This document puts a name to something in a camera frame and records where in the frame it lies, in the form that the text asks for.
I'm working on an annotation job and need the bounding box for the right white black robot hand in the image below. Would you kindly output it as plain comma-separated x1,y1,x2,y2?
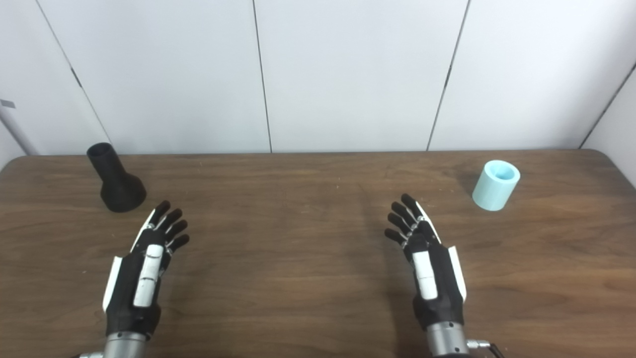
384,193,468,332

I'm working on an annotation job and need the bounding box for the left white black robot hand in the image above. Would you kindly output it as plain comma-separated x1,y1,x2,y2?
102,200,190,339

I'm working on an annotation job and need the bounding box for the black funnel-shaped nozzle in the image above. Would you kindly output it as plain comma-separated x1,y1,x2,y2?
86,142,147,213

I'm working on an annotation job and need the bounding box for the light-blue cylindrical hose piece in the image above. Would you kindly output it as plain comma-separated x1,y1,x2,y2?
472,160,521,212

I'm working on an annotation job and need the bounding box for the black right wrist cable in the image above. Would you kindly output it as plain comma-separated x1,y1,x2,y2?
467,339,505,358

